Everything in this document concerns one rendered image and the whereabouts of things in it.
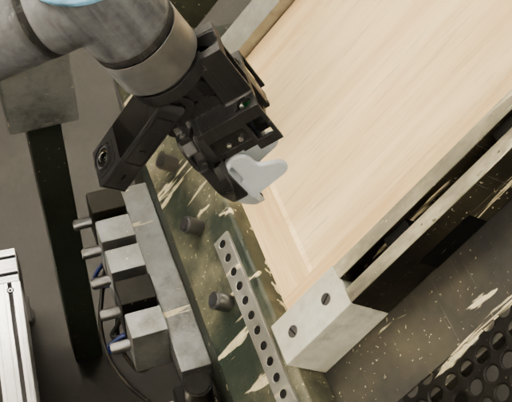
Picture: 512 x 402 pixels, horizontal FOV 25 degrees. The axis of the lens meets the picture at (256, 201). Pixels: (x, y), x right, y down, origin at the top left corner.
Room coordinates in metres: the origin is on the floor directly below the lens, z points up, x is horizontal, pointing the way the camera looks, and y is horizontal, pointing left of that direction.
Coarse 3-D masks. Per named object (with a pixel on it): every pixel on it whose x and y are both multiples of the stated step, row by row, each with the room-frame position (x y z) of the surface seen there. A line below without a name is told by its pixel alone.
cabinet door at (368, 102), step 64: (320, 0) 1.29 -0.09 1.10; (384, 0) 1.22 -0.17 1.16; (448, 0) 1.15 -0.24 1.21; (256, 64) 1.27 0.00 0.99; (320, 64) 1.20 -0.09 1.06; (384, 64) 1.13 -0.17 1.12; (448, 64) 1.07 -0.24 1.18; (320, 128) 1.11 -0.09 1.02; (384, 128) 1.05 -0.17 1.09; (448, 128) 0.99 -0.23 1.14; (320, 192) 1.02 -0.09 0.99; (384, 192) 0.97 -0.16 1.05; (320, 256) 0.94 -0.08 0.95
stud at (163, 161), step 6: (162, 156) 1.18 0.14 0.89; (168, 156) 1.18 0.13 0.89; (174, 156) 1.19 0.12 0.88; (156, 162) 1.18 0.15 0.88; (162, 162) 1.17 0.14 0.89; (168, 162) 1.17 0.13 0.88; (174, 162) 1.18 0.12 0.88; (162, 168) 1.17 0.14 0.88; (168, 168) 1.17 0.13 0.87; (174, 168) 1.17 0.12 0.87
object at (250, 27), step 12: (252, 0) 1.35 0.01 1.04; (264, 0) 1.34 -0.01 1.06; (276, 0) 1.32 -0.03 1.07; (288, 0) 1.32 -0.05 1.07; (252, 12) 1.33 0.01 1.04; (264, 12) 1.32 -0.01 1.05; (276, 12) 1.31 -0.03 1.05; (240, 24) 1.33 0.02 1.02; (252, 24) 1.31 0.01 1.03; (264, 24) 1.31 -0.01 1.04; (228, 36) 1.33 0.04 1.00; (240, 36) 1.31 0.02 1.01; (252, 36) 1.30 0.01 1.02; (264, 36) 1.31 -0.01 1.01; (228, 48) 1.31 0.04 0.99; (240, 48) 1.30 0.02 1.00; (252, 48) 1.30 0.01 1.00
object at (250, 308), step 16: (224, 240) 1.01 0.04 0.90; (224, 256) 0.99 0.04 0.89; (240, 272) 0.96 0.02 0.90; (240, 288) 0.93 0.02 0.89; (240, 304) 0.91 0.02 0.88; (256, 304) 0.90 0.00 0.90; (256, 320) 0.88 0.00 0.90; (256, 336) 0.86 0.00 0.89; (272, 352) 0.83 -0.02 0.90; (272, 368) 0.81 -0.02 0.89; (272, 384) 0.79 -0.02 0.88; (288, 384) 0.78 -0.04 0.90; (288, 400) 0.76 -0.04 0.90
